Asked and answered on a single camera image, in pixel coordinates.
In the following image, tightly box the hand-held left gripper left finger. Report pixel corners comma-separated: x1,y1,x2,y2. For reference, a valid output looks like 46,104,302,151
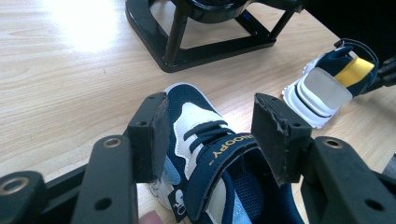
70,91,171,224

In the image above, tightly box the navy and white sneaker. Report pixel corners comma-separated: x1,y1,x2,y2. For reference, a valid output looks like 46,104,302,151
148,82,306,224
281,37,380,130

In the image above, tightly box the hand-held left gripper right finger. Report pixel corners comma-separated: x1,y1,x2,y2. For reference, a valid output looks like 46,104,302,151
250,92,396,224

